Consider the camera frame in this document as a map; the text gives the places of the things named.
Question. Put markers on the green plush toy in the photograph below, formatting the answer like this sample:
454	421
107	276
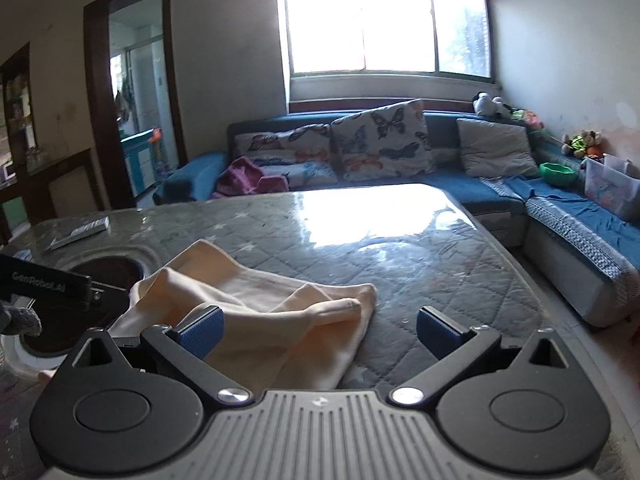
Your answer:
582	142

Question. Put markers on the long butterfly print pillow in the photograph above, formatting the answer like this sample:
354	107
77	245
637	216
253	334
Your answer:
280	140

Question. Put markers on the silver remote control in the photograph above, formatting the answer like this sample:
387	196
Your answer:
80	232

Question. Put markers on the blue plastic rack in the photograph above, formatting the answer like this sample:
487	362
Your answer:
140	160

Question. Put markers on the flat butterfly print cushion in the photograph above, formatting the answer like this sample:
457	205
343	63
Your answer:
310	172

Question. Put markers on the dark wooden cabinet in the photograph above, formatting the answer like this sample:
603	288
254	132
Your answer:
75	185

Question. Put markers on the clear plastic storage box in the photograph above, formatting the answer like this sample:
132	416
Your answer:
610	187

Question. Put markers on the green bowl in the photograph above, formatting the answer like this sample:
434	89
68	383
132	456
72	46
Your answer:
557	172

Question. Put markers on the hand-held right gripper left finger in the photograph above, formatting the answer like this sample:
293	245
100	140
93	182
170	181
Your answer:
202	332

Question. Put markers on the round black induction cooktop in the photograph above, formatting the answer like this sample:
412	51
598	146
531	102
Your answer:
112	269

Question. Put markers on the brown door frame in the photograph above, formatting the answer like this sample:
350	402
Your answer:
95	85

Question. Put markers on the blue corner sofa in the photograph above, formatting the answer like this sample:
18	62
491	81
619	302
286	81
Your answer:
442	127

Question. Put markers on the magenta cloth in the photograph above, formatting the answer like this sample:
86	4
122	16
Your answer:
240	175

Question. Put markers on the green and pink toys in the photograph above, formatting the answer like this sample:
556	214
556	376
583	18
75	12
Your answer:
527	119

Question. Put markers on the black and white plush toy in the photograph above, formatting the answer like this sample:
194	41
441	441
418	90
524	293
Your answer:
487	105

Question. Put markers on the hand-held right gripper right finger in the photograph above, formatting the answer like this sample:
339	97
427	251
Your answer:
434	335

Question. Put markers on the blue sofa blanket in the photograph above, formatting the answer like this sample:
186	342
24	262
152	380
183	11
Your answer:
575	205

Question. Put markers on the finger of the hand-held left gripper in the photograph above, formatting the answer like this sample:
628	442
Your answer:
107	291

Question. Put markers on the cream cloth garment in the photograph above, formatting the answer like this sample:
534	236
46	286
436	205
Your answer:
280	320

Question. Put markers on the grey pillow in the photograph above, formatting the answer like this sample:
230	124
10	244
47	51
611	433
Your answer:
495	147

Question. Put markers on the large butterfly print pillow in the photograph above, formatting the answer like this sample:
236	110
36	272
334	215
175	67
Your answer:
380	140

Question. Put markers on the window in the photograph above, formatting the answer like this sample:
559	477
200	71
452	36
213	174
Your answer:
350	20

